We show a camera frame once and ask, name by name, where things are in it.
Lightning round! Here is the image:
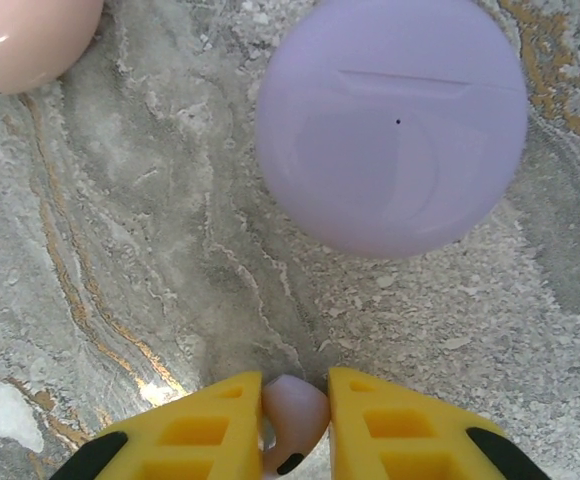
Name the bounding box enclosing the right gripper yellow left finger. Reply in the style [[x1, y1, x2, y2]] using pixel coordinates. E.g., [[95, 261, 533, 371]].
[[48, 370, 264, 480]]

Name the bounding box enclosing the purple wireless earbud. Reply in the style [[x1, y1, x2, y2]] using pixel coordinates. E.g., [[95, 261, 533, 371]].
[[260, 375, 332, 477]]

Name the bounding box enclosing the round purple earbud case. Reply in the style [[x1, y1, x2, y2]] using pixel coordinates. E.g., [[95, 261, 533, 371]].
[[254, 0, 529, 260]]

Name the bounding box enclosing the round pink earbud case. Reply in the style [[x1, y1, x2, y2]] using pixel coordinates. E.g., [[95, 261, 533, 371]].
[[0, 0, 105, 95]]

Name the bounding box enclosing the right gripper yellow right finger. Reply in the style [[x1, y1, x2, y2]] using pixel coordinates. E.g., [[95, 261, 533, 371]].
[[327, 367, 540, 480]]

